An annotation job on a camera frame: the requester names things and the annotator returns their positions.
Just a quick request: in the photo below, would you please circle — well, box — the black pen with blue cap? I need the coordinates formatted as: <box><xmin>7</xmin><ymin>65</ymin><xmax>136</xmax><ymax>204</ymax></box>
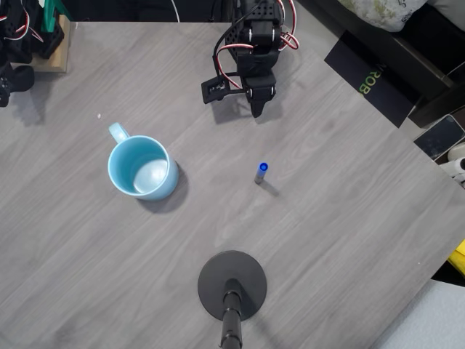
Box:
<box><xmin>254</xmin><ymin>161</ymin><xmax>270</xmax><ymax>185</ymax></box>

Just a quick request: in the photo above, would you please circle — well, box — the light blue mug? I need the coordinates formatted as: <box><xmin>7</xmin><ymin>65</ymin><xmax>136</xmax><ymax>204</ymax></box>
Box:
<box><xmin>107</xmin><ymin>122</ymin><xmax>179</xmax><ymax>201</ymax></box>

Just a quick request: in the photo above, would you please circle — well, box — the wooden board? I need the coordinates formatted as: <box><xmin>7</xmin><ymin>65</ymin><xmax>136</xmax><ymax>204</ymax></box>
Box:
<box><xmin>9</xmin><ymin>14</ymin><xmax>71</xmax><ymax>75</ymax></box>

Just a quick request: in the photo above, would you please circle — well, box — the green table clamp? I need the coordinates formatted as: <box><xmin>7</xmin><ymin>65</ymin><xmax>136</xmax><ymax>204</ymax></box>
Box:
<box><xmin>39</xmin><ymin>0</ymin><xmax>61</xmax><ymax>33</ymax></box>

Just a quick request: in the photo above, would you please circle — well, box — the black box green print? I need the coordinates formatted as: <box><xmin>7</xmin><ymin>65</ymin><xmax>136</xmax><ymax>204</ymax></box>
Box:
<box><xmin>323</xmin><ymin>29</ymin><xmax>424</xmax><ymax>129</ymax></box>

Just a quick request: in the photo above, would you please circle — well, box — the white patterned pillow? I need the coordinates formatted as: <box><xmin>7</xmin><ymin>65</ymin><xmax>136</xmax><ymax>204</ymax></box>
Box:
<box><xmin>339</xmin><ymin>0</ymin><xmax>429</xmax><ymax>33</ymax></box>

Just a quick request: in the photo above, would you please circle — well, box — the dark wooden furniture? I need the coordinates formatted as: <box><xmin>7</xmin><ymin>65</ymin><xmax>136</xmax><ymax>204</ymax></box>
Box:
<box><xmin>296</xmin><ymin>0</ymin><xmax>465</xmax><ymax>128</ymax></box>

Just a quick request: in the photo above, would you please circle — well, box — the black round base stand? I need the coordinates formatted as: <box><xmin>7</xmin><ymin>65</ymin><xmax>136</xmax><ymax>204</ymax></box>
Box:
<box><xmin>197</xmin><ymin>249</ymin><xmax>268</xmax><ymax>349</ymax></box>

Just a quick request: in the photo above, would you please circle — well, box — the black smartphone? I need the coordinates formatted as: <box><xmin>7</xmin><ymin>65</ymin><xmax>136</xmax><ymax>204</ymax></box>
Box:
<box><xmin>413</xmin><ymin>114</ymin><xmax>465</xmax><ymax>161</ymax></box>

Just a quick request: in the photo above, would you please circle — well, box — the white plastic device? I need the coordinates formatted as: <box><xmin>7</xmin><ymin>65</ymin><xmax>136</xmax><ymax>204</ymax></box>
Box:
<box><xmin>439</xmin><ymin>142</ymin><xmax>465</xmax><ymax>188</ymax></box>

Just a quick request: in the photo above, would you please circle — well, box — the grey cushion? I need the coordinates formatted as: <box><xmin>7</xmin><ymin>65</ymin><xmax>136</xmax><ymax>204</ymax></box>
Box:
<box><xmin>427</xmin><ymin>0</ymin><xmax>465</xmax><ymax>23</ymax></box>

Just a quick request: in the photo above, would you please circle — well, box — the yellow object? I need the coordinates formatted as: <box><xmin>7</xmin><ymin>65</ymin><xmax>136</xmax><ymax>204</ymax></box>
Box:
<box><xmin>447</xmin><ymin>238</ymin><xmax>465</xmax><ymax>276</ymax></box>

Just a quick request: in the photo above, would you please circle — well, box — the red white servo cable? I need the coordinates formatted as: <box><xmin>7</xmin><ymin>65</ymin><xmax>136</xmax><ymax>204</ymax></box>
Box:
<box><xmin>286</xmin><ymin>0</ymin><xmax>299</xmax><ymax>28</ymax></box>
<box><xmin>216</xmin><ymin>43</ymin><xmax>257</xmax><ymax>90</ymax></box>
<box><xmin>279</xmin><ymin>31</ymin><xmax>301</xmax><ymax>52</ymax></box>

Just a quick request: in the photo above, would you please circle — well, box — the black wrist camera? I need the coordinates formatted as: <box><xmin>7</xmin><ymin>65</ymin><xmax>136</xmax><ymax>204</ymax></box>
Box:
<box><xmin>201</xmin><ymin>74</ymin><xmax>251</xmax><ymax>105</ymax></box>

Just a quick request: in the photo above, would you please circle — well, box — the leader arm servo cable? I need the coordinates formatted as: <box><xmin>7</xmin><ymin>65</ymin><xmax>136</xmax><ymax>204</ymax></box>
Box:
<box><xmin>0</xmin><ymin>7</ymin><xmax>44</xmax><ymax>41</ymax></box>

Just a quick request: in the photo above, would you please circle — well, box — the black camera cable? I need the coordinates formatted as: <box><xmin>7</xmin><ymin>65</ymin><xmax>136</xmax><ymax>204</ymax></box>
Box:
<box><xmin>212</xmin><ymin>17</ymin><xmax>240</xmax><ymax>79</ymax></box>

